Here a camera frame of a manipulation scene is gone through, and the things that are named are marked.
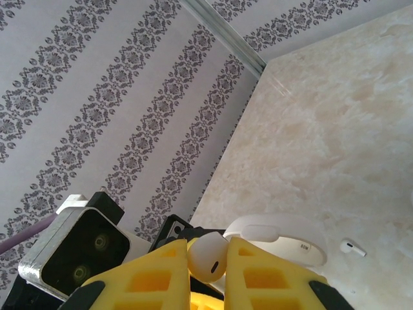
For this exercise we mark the white earbud charging case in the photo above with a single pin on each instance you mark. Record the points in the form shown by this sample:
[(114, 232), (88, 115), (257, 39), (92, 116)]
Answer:
[(290, 250)]

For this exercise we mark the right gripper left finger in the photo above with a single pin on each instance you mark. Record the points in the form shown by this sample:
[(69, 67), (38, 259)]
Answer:
[(151, 274)]

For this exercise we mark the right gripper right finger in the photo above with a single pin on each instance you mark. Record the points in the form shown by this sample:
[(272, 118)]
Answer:
[(258, 277)]

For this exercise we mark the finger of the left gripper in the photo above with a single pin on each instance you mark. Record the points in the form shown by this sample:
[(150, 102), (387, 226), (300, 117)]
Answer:
[(206, 302), (193, 243)]

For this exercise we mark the aluminium frame post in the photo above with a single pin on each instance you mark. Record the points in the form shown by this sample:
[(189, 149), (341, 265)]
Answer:
[(226, 29)]

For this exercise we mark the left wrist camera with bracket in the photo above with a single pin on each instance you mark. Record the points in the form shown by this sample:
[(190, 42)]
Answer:
[(84, 245)]

